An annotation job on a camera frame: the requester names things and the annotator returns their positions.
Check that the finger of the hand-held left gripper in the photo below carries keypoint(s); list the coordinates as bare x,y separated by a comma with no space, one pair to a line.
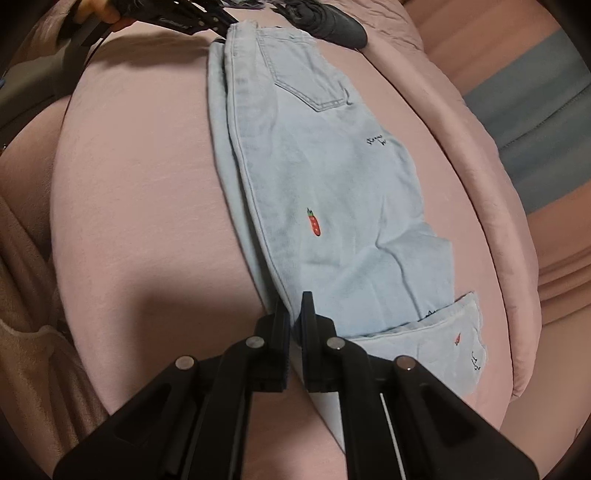
198,21

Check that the pink bed sheet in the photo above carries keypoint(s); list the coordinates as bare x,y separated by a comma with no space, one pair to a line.
138,184

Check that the dark cloth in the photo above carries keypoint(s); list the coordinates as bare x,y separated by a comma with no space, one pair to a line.
332,25

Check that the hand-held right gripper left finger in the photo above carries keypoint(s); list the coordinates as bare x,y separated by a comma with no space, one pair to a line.
274,350

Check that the light blue denim pants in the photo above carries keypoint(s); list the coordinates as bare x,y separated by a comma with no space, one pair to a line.
323,184

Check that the pink and blue curtain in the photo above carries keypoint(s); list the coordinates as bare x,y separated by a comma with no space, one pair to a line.
531,115

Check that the person's left hand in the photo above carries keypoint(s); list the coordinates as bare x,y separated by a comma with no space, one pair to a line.
104,11

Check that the pink quilt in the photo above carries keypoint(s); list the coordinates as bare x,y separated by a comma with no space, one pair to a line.
461,161

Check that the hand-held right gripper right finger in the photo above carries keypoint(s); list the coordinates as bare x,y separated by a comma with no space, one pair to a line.
314,355

